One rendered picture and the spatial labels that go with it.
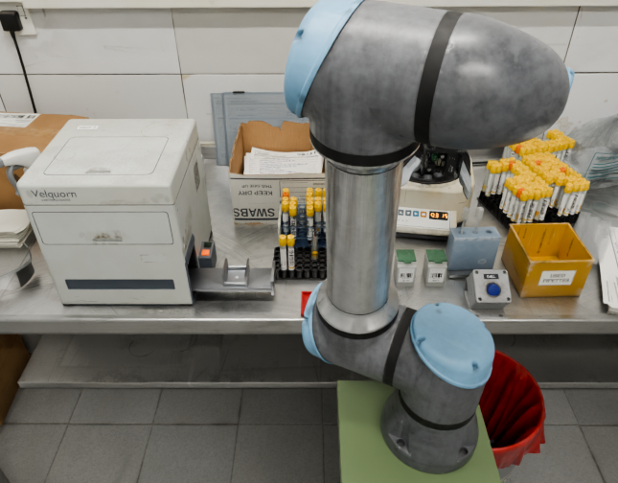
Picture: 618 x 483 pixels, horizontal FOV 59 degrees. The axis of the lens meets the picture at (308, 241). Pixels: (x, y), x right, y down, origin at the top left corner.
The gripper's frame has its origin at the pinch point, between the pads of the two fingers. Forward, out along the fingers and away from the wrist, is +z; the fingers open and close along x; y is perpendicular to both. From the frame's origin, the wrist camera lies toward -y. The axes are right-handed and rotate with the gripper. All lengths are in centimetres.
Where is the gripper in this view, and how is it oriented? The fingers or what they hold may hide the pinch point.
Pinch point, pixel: (430, 194)
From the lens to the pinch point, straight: 115.7
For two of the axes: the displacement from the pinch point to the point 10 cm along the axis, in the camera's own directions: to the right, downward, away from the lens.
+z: -0.3, 7.9, 6.1
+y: -1.3, 6.0, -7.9
